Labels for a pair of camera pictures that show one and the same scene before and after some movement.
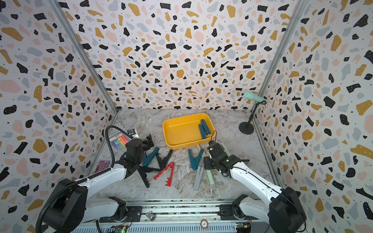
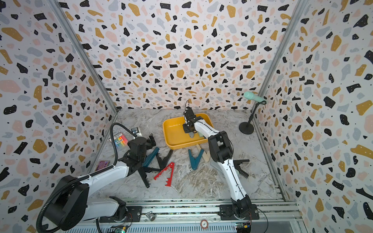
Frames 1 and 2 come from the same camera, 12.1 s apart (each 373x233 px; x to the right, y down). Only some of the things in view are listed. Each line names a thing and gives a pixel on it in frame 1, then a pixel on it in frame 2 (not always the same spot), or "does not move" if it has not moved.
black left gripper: [146, 143] does not move
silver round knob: [150, 215] does not move
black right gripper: [207, 162] → [186, 129]
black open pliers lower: [143, 171] does not move
